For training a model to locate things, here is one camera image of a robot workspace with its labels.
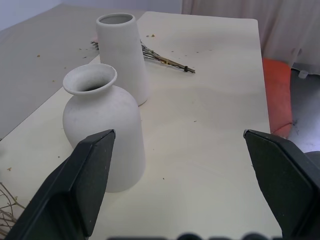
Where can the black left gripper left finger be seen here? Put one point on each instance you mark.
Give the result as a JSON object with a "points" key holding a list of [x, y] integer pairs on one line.
{"points": [[75, 190]]}

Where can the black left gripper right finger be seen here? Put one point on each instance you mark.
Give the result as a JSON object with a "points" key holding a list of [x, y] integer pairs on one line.
{"points": [[282, 180]]}

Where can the white flared-neck ceramic vase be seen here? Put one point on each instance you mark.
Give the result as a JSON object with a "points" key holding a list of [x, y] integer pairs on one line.
{"points": [[107, 120]]}

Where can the tall white conical vase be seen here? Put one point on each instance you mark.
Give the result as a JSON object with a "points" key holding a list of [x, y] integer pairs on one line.
{"points": [[122, 50]]}

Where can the dried twigs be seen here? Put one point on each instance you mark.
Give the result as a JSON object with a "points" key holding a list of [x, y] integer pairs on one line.
{"points": [[7, 207]]}

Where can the orange cloth on floor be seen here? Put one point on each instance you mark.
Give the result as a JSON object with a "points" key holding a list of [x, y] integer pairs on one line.
{"points": [[277, 95]]}

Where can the small white plastic cup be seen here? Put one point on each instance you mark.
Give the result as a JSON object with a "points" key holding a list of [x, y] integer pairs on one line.
{"points": [[303, 74]]}

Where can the dried lavender flower bundle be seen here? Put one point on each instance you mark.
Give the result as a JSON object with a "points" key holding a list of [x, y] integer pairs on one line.
{"points": [[162, 58]]}

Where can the white curtain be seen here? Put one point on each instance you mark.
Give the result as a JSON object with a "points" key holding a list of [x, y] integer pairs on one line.
{"points": [[252, 22]]}

